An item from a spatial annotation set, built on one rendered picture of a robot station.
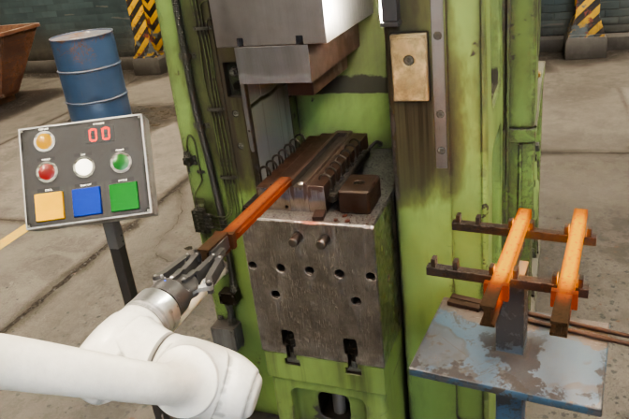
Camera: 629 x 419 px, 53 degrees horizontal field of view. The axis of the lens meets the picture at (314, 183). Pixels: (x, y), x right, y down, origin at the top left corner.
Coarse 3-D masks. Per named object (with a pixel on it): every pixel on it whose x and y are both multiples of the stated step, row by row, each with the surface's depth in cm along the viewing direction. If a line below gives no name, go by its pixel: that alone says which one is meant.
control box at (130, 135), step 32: (32, 128) 172; (64, 128) 172; (96, 128) 172; (128, 128) 173; (32, 160) 171; (64, 160) 171; (96, 160) 171; (32, 192) 170; (64, 192) 170; (32, 224) 169; (64, 224) 169
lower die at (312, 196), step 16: (304, 144) 202; (320, 144) 197; (288, 160) 190; (304, 160) 186; (336, 160) 182; (352, 160) 188; (272, 176) 179; (288, 176) 175; (256, 192) 174; (288, 192) 170; (304, 192) 168; (320, 192) 167; (272, 208) 174; (288, 208) 172; (304, 208) 171; (320, 208) 169
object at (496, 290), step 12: (516, 216) 145; (528, 216) 144; (516, 228) 140; (516, 240) 135; (504, 252) 131; (516, 252) 130; (504, 264) 127; (492, 276) 123; (504, 276) 123; (492, 288) 117; (504, 288) 119; (492, 300) 114; (504, 300) 120; (492, 312) 115; (480, 324) 115; (492, 324) 114
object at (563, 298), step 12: (576, 216) 142; (576, 228) 137; (576, 240) 132; (576, 252) 128; (564, 264) 124; (576, 264) 124; (564, 276) 120; (576, 276) 120; (552, 288) 116; (564, 288) 117; (552, 300) 116; (564, 300) 113; (576, 300) 114; (552, 312) 110; (564, 312) 109; (552, 324) 108; (564, 324) 107; (564, 336) 108
